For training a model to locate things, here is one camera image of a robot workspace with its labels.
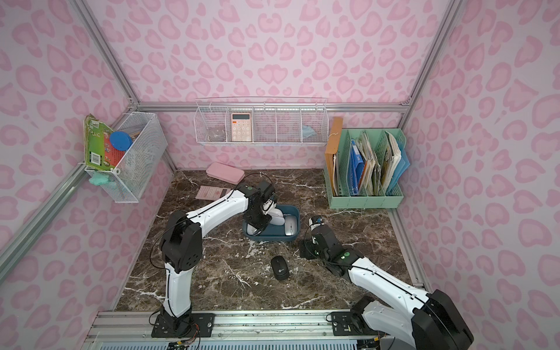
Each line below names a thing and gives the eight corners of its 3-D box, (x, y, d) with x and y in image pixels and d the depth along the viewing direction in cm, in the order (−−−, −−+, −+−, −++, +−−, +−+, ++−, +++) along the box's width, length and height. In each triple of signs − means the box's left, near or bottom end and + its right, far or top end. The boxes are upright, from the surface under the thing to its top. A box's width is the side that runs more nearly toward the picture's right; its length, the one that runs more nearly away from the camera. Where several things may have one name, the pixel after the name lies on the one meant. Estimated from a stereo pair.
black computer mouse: (276, 283, 84) (276, 280, 82) (270, 260, 90) (269, 258, 87) (291, 277, 85) (291, 275, 83) (283, 256, 91) (283, 253, 89)
